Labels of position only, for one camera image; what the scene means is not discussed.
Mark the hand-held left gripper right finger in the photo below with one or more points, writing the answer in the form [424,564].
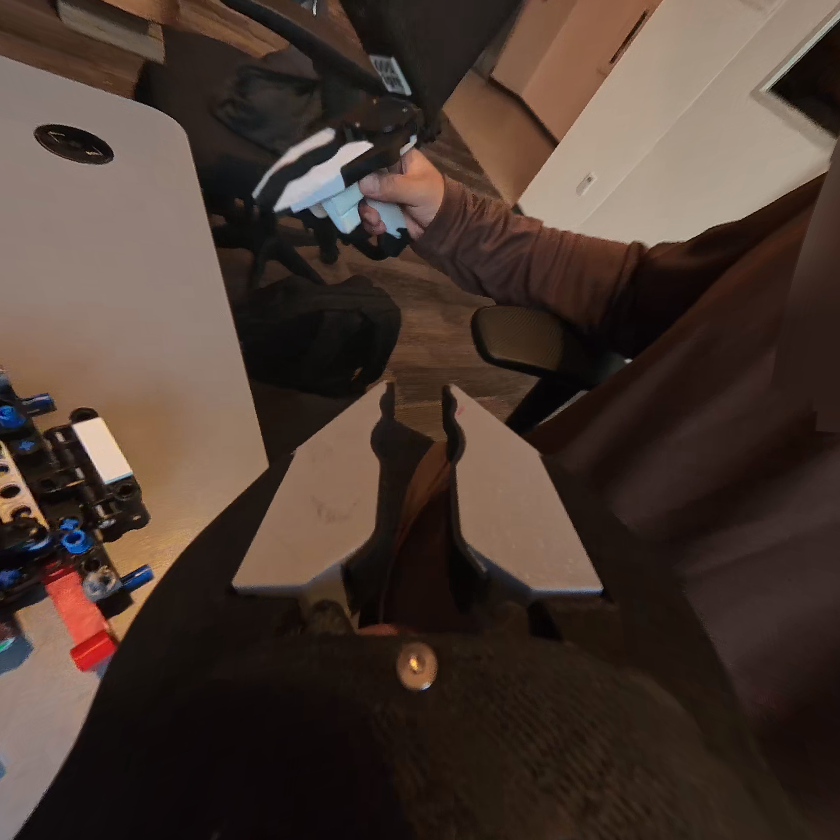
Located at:
[525,525]

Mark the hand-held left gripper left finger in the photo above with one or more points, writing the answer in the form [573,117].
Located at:
[308,518]

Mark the black backpack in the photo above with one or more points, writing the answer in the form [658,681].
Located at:
[315,334]

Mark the red toy brick race car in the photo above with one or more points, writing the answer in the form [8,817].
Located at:
[65,499]

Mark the person's right hand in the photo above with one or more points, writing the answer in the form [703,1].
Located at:
[417,190]

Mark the person's right forearm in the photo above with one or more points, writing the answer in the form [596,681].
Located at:
[525,256]

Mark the black desk control panel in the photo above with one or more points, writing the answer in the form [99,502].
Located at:
[73,144]

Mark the dark wall poster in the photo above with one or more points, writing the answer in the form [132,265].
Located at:
[810,79]

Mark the white wall outlet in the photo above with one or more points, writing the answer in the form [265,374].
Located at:
[586,184]

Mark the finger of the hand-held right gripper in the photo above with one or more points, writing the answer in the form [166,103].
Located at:
[295,154]
[315,187]

